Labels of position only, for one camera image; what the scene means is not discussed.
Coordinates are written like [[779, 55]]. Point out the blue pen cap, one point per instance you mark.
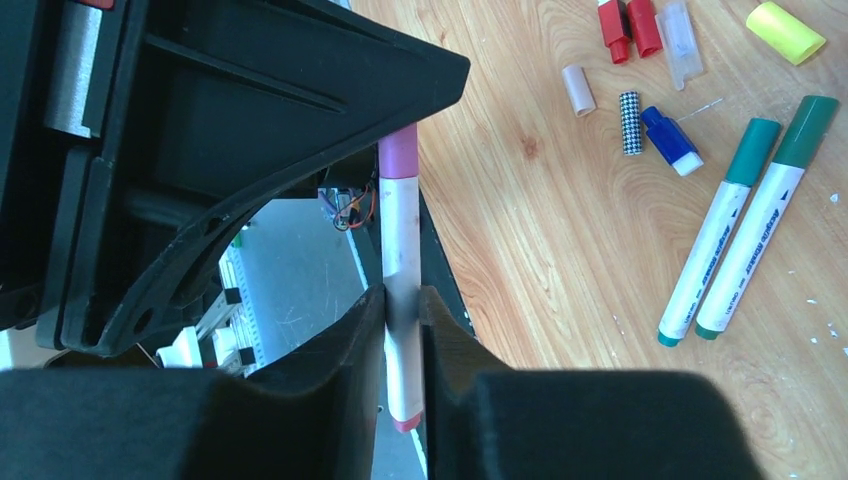
[[671, 142]]

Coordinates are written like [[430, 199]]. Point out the yellow marker cap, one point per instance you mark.
[[787, 35]]

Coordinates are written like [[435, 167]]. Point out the teal capped white marker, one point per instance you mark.
[[744, 170]]

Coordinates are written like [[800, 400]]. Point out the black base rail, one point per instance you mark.
[[399, 245]]

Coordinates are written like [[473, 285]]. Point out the dark green capped marker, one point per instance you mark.
[[795, 153]]

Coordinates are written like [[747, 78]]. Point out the red marker cap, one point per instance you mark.
[[644, 28], [615, 29]]

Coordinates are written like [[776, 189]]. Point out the beige marker cap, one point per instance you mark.
[[578, 90]]

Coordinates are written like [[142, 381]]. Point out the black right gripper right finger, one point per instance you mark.
[[486, 420]]

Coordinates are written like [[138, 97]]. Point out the pink capped white marker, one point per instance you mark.
[[399, 159]]

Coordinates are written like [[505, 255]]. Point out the clear gel pen cap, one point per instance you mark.
[[679, 43]]

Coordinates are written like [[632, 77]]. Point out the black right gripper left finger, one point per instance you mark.
[[309, 415]]

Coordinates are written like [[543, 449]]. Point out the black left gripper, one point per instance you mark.
[[66, 72]]

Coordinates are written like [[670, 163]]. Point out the houndstooth pen cap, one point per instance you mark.
[[631, 129]]

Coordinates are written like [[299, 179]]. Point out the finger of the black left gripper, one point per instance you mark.
[[216, 108]]

